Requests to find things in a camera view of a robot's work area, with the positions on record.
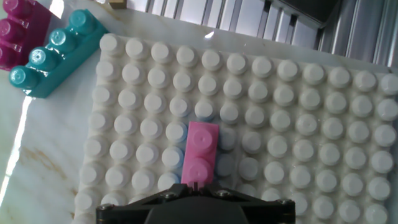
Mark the white studded baseplate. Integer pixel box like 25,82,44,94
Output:
72,32,398,224

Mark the teal four-stud block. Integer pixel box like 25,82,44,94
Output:
8,9,109,99

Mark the magenta three-stud block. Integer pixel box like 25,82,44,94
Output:
0,0,52,72

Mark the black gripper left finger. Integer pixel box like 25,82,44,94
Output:
170,183,194,197

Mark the pink four-stud block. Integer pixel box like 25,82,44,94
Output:
180,121,220,189

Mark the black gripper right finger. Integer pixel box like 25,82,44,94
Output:
198,182,223,197

